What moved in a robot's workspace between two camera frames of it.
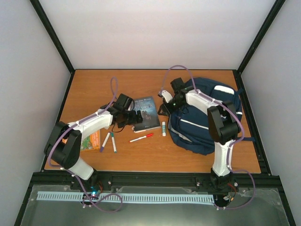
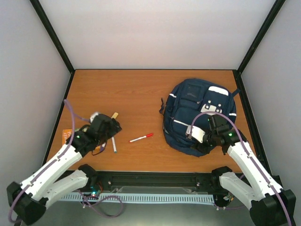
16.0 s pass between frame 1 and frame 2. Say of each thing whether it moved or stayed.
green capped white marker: stayed
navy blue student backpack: moved
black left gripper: moved
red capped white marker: stayed
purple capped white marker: stayed
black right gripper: moved
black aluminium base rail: stayed
